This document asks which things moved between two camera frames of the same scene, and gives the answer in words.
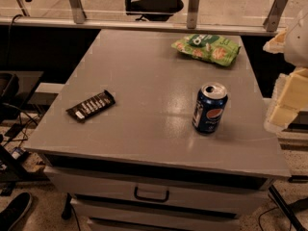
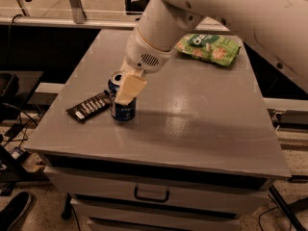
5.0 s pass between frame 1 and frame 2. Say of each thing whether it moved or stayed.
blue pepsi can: moved
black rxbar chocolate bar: stayed
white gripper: moved
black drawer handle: stayed
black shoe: stayed
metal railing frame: stayed
